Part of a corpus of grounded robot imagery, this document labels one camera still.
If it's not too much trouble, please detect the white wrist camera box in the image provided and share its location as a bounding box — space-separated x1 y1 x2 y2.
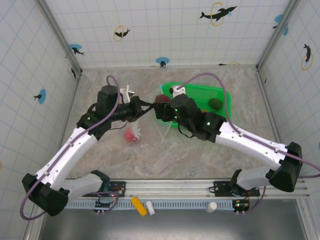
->
119 84 136 104
169 84 187 100

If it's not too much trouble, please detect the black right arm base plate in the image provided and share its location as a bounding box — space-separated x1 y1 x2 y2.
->
213 180 261 197

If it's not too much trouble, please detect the small circuit board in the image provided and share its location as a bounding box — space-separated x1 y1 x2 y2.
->
232 199 250 213
94 199 113 213

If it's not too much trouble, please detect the white capped bottle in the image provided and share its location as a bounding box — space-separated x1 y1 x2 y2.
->
206 201 218 214

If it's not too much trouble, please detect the black fish blue circle sticker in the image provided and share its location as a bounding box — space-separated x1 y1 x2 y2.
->
33 88 47 105
69 43 85 56
272 13 290 36
155 56 170 68

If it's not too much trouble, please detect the aluminium frame bar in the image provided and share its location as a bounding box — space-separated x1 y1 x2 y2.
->
81 64 258 70

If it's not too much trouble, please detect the aluminium frame post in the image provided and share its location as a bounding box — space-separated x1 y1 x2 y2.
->
256 0 301 71
36 0 83 76

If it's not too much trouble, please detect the large dolphins yellow ring sticker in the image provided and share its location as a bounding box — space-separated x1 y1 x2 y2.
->
199 1 238 27

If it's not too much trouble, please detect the white cylinder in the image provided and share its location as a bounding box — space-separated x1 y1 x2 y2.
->
145 200 156 216

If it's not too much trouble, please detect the grey slotted cable duct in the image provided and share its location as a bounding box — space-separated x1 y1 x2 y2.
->
64 199 237 210

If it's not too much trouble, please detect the pink red toy food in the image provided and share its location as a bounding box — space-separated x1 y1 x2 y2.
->
123 126 139 143

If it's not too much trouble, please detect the aluminium mounting rail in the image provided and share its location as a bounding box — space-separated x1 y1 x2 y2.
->
37 178 311 200

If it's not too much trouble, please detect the dark green oval toy food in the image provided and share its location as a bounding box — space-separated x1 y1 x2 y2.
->
208 97 223 111

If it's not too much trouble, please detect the green plastic mesh basket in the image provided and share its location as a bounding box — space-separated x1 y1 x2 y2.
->
159 82 233 130

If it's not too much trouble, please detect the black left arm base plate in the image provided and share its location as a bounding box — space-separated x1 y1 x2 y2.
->
99 181 127 197

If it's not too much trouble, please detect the yellow block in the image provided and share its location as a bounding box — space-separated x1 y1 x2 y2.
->
130 196 148 217

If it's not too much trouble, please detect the dark red toy food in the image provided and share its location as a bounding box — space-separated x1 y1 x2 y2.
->
154 94 172 104

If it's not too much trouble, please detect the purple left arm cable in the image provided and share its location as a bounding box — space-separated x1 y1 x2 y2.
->
19 74 122 221

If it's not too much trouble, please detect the clear zip-top bag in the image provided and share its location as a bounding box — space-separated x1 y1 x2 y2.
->
123 92 174 144

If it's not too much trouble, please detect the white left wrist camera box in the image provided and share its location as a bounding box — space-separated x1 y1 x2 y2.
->
119 84 136 104

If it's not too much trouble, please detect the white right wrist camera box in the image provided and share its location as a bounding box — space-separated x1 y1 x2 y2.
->
169 84 187 100

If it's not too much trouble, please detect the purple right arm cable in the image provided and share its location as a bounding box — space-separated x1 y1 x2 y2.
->
177 72 320 215

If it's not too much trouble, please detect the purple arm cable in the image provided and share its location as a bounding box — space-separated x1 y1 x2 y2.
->
19 74 122 221
177 72 320 215

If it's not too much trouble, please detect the black seahorse yellow ring sticker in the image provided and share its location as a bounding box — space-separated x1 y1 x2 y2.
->
300 43 315 71

